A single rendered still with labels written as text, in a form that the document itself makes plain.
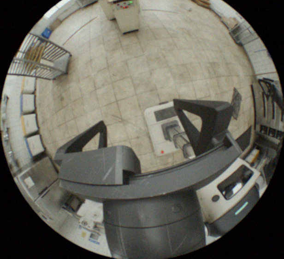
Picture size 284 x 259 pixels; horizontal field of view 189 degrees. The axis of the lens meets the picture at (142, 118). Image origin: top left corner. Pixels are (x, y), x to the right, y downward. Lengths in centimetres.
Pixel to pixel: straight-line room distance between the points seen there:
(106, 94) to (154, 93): 72
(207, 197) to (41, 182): 306
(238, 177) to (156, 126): 105
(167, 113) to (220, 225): 117
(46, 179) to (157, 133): 300
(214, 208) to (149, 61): 163
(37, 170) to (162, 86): 338
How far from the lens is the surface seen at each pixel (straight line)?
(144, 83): 144
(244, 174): 38
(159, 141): 123
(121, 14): 162
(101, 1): 218
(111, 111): 150
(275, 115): 326
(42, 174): 304
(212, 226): 38
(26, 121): 332
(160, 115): 116
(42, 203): 315
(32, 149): 323
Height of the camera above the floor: 140
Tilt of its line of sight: 83 degrees down
